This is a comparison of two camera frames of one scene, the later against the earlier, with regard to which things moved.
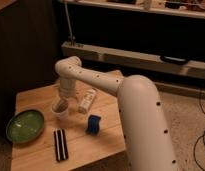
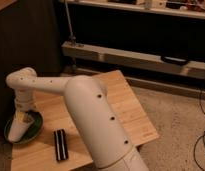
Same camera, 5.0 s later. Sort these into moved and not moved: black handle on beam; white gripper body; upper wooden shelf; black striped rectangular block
Moved: white gripper body
Not moved: black handle on beam; upper wooden shelf; black striped rectangular block
